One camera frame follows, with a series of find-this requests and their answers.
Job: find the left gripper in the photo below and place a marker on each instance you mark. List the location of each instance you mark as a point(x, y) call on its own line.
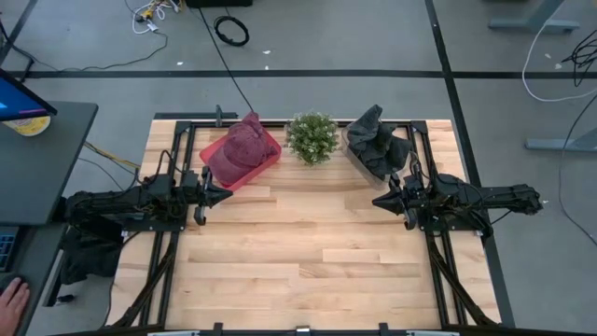
point(200, 214)

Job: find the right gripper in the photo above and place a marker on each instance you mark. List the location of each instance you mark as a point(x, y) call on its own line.
point(415, 196)

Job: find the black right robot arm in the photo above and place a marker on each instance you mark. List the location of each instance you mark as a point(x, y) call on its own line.
point(490, 198)

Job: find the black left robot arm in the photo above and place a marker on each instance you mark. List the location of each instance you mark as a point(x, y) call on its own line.
point(116, 205)

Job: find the red plastic bin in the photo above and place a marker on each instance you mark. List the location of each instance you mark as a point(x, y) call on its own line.
point(210, 154)

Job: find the small green potted plant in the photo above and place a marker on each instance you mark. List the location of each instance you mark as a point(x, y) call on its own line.
point(311, 137)

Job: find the black bag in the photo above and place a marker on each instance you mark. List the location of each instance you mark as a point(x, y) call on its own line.
point(88, 256)

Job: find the grey desk foot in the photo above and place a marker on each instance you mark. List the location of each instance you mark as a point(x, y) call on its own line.
point(559, 144)

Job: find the black desk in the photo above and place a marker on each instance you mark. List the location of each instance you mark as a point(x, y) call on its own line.
point(42, 172)

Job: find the small black plug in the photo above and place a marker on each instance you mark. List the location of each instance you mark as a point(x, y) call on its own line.
point(65, 298)

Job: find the dark grey desk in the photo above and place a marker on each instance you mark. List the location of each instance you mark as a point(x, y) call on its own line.
point(42, 261)

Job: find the black box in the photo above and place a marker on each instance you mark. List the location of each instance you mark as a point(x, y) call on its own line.
point(219, 3)

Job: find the black keyboard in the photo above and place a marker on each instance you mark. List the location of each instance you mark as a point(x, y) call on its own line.
point(5, 247)

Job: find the computer monitor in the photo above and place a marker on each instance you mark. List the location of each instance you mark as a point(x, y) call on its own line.
point(16, 100)

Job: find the grey desk leg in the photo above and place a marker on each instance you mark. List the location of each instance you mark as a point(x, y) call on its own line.
point(531, 22)

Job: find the person's hand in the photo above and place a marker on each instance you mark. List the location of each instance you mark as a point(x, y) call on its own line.
point(11, 308)

